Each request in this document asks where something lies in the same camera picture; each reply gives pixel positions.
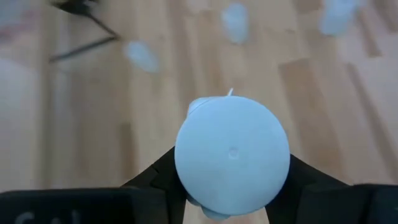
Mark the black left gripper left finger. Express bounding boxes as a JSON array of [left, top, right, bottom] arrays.
[[0, 147, 188, 224]]

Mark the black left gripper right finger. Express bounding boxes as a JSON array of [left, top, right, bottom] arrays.
[[263, 154, 398, 224]]

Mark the white melatonin bottle blue label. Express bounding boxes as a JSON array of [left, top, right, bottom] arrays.
[[174, 88, 292, 222], [123, 39, 160, 75], [318, 0, 360, 37]]

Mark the translucent white bottle yellow label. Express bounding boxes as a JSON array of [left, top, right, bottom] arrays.
[[220, 2, 250, 45]]

